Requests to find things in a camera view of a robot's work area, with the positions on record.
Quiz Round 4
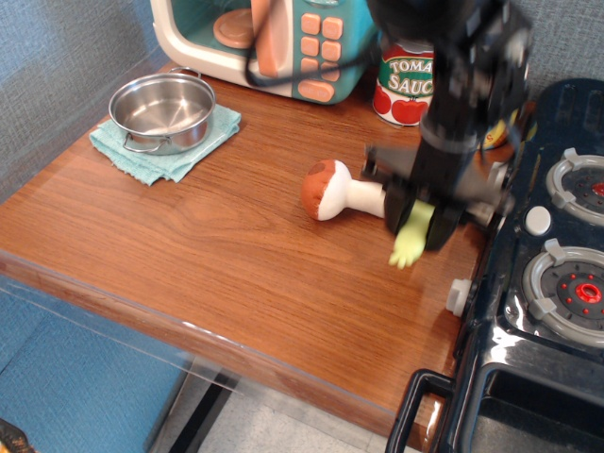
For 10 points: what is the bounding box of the black toy stove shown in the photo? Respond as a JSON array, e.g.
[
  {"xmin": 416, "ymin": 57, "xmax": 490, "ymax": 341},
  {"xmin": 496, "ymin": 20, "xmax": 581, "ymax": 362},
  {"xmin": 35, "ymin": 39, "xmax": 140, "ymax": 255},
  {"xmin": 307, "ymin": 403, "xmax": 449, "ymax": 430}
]
[{"xmin": 387, "ymin": 78, "xmax": 603, "ymax": 452}]

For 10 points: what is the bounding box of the plush toy mushroom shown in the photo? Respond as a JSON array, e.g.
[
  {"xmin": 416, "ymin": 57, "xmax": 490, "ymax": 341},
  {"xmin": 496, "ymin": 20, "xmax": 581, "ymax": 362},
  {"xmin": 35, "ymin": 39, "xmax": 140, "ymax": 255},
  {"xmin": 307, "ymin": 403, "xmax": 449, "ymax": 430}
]
[{"xmin": 301, "ymin": 159, "xmax": 385, "ymax": 221}]

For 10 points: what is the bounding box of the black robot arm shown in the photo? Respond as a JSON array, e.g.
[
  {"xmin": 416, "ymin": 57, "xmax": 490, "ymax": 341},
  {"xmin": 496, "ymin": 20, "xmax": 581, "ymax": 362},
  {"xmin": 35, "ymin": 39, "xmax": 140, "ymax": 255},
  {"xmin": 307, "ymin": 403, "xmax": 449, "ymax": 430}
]
[{"xmin": 362, "ymin": 1, "xmax": 532, "ymax": 250}]

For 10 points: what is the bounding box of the teal folded cloth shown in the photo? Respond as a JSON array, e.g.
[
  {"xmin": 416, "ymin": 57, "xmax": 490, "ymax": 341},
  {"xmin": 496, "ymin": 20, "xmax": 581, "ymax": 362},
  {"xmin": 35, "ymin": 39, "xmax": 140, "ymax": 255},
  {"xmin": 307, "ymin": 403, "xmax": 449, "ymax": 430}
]
[{"xmin": 89, "ymin": 105, "xmax": 242, "ymax": 186}]

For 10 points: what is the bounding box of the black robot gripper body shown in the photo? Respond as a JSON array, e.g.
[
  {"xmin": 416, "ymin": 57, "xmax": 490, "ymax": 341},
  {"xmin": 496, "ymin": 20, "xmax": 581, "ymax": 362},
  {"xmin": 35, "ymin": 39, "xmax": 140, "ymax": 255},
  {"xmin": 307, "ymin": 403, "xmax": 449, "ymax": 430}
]
[{"xmin": 361, "ymin": 143, "xmax": 514, "ymax": 227}]

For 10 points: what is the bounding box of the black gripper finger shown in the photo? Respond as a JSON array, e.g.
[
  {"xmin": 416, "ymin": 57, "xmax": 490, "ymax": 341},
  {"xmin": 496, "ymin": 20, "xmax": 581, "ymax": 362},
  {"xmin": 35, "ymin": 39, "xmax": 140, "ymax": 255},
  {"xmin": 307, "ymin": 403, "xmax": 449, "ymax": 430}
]
[
  {"xmin": 384, "ymin": 184, "xmax": 416, "ymax": 234},
  {"xmin": 426, "ymin": 203, "xmax": 464, "ymax": 251}
]

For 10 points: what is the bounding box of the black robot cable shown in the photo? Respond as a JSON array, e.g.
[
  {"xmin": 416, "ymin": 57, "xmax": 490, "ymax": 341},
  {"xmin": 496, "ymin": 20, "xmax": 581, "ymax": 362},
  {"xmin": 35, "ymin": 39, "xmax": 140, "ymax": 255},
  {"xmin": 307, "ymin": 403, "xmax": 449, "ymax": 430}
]
[{"xmin": 243, "ymin": 0, "xmax": 378, "ymax": 89}]

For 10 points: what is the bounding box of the orange object at corner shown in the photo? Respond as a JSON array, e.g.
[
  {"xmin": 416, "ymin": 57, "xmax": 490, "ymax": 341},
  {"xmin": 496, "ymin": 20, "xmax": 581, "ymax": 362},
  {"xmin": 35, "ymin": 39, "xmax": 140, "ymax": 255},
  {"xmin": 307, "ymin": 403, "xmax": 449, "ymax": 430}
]
[{"xmin": 0, "ymin": 419, "xmax": 37, "ymax": 453}]

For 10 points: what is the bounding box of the yellow handled metal spoon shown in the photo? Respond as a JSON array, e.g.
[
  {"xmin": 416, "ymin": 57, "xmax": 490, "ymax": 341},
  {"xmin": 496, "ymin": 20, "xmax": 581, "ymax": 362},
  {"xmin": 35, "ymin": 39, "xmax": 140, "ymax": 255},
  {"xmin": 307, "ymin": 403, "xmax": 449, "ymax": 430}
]
[{"xmin": 389, "ymin": 200, "xmax": 435, "ymax": 269}]

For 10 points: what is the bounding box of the teal toy microwave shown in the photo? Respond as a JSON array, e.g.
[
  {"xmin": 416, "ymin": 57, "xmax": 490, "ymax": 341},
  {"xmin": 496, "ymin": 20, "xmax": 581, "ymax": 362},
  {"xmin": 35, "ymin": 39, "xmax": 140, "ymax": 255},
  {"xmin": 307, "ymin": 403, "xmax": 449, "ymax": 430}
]
[{"xmin": 151, "ymin": 1, "xmax": 379, "ymax": 105}]

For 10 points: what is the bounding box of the pineapple slices can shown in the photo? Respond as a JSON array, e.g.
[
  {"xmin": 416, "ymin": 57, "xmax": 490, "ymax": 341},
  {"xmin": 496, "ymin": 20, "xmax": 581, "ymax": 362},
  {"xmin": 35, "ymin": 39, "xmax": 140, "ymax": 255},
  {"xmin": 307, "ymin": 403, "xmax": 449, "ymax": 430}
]
[{"xmin": 478, "ymin": 119, "xmax": 509, "ymax": 150}]

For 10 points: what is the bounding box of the tomato sauce can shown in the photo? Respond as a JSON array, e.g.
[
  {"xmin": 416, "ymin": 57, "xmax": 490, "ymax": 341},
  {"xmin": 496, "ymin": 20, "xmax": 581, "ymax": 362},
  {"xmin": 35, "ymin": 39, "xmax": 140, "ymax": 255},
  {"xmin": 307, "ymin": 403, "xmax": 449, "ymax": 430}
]
[{"xmin": 373, "ymin": 42, "xmax": 434, "ymax": 126}]

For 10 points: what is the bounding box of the small steel pot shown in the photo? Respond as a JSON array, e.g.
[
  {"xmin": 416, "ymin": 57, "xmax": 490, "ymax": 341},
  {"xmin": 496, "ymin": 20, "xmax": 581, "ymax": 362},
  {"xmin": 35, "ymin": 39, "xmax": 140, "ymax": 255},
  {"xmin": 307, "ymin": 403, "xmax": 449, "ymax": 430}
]
[{"xmin": 109, "ymin": 68, "xmax": 217, "ymax": 156}]

